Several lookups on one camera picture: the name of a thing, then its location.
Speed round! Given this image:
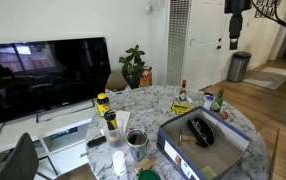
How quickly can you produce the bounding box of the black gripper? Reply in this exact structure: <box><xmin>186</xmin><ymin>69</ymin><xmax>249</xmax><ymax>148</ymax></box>
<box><xmin>224</xmin><ymin>0</ymin><xmax>253</xmax><ymax>51</ymax></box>

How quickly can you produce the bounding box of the dark blue cardboard box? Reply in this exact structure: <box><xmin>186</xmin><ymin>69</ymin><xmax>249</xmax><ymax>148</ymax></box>
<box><xmin>156</xmin><ymin>106</ymin><xmax>252</xmax><ymax>180</ymax></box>

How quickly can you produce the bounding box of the orange game box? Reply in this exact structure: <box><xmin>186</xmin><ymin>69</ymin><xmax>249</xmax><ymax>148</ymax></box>
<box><xmin>139</xmin><ymin>65</ymin><xmax>153</xmax><ymax>88</ymax></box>

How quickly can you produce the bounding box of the dark jar yellow lid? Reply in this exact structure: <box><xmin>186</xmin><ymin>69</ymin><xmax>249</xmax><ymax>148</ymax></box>
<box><xmin>96</xmin><ymin>92</ymin><xmax>112</xmax><ymax>117</ymax></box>

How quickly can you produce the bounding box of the green round lid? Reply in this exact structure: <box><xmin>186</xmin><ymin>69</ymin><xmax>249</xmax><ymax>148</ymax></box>
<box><xmin>137</xmin><ymin>169</ymin><xmax>161</xmax><ymax>180</ymax></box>

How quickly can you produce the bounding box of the plain white door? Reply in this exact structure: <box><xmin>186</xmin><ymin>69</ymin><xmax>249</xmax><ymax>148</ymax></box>
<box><xmin>182</xmin><ymin>0</ymin><xmax>232</xmax><ymax>91</ymax></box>

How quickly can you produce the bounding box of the steel trash can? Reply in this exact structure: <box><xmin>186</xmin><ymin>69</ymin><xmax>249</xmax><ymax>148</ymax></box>
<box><xmin>227</xmin><ymin>51</ymin><xmax>252</xmax><ymax>83</ymax></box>

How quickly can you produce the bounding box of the grey beige floor rug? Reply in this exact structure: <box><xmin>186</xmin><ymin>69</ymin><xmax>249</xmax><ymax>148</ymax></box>
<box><xmin>242</xmin><ymin>65</ymin><xmax>286</xmax><ymax>91</ymax></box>

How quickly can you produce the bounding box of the green bottle red cap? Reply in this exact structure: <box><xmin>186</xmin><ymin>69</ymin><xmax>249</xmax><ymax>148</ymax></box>
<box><xmin>212</xmin><ymin>87</ymin><xmax>225</xmax><ymax>113</ymax></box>

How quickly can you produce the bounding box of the white bottle blue cap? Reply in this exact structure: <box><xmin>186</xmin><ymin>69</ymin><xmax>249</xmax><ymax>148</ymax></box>
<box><xmin>204</xmin><ymin>95</ymin><xmax>215</xmax><ymax>112</ymax></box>

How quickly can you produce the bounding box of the brown hot sauce bottle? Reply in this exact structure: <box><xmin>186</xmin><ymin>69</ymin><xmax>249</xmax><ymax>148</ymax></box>
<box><xmin>179</xmin><ymin>79</ymin><xmax>188</xmax><ymax>102</ymax></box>

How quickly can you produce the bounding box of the yellow packet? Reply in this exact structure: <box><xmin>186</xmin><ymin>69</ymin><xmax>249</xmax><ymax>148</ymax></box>
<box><xmin>170</xmin><ymin>101</ymin><xmax>195</xmax><ymax>116</ymax></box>

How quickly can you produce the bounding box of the black oval case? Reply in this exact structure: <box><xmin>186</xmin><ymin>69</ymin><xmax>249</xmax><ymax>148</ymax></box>
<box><xmin>186</xmin><ymin>117</ymin><xmax>216</xmax><ymax>148</ymax></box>

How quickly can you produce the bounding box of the green potted plant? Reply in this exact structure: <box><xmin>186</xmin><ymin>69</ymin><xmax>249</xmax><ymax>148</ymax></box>
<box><xmin>118</xmin><ymin>44</ymin><xmax>147</xmax><ymax>89</ymax></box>

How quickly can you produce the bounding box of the green sticky note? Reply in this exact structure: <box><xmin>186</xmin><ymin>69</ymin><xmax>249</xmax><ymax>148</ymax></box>
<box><xmin>201</xmin><ymin>165</ymin><xmax>217</xmax><ymax>180</ymax></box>

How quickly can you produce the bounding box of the steel tumbler cup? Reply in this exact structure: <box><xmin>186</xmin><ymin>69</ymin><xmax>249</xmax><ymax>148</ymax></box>
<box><xmin>126</xmin><ymin>128</ymin><xmax>150</xmax><ymax>162</ymax></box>

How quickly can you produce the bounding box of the light wooden block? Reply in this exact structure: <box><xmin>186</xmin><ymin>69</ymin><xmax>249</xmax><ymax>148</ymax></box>
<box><xmin>133</xmin><ymin>156</ymin><xmax>157</xmax><ymax>174</ymax></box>

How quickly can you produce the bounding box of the white pill bottle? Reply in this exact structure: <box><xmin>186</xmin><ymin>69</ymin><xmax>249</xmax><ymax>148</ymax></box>
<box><xmin>112</xmin><ymin>150</ymin><xmax>128</xmax><ymax>177</ymax></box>

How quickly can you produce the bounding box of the black remote control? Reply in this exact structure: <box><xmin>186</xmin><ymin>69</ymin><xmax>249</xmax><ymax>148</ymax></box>
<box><xmin>86</xmin><ymin>135</ymin><xmax>107</xmax><ymax>148</ymax></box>

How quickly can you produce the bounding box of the black flat screen television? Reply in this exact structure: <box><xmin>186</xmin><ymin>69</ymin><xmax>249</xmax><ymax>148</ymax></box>
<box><xmin>0</xmin><ymin>37</ymin><xmax>112</xmax><ymax>124</ymax></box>

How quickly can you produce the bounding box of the white television stand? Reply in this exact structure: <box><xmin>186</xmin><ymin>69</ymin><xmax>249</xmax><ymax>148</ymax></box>
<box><xmin>0</xmin><ymin>99</ymin><xmax>108</xmax><ymax>178</ymax></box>

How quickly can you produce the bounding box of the dark grey chair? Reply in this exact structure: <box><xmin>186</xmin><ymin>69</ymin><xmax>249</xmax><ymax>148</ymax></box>
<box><xmin>0</xmin><ymin>132</ymin><xmax>52</xmax><ymax>180</ymax></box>

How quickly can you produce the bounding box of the black wire wall rack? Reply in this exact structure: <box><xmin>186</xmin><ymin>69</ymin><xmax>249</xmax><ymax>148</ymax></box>
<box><xmin>253</xmin><ymin>0</ymin><xmax>281</xmax><ymax>19</ymax></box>

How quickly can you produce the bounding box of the white wall heater grille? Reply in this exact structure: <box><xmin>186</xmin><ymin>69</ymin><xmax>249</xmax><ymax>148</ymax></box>
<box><xmin>166</xmin><ymin>0</ymin><xmax>193</xmax><ymax>87</ymax></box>

